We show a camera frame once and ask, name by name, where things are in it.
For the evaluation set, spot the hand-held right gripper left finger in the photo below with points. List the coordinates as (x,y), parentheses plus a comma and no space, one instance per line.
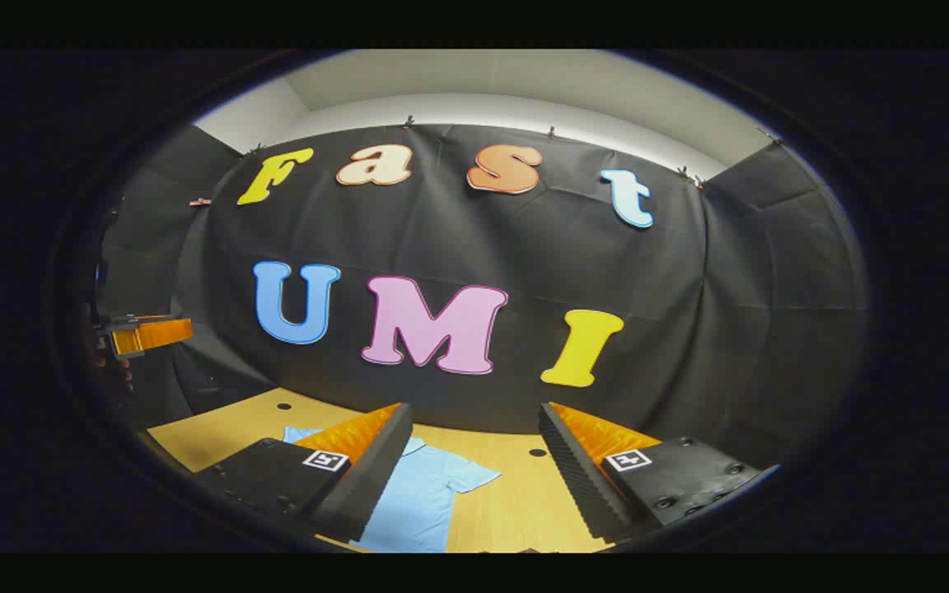
(376,469)

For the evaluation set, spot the black backdrop cloth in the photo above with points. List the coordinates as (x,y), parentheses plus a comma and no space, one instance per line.
(458,239)

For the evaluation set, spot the light blue T-shirt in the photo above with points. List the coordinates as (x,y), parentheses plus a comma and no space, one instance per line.
(417,502)

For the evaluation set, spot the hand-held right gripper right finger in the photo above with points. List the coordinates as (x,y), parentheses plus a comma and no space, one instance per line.
(573,469)

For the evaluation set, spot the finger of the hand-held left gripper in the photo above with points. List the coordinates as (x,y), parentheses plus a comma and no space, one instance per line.
(157,333)

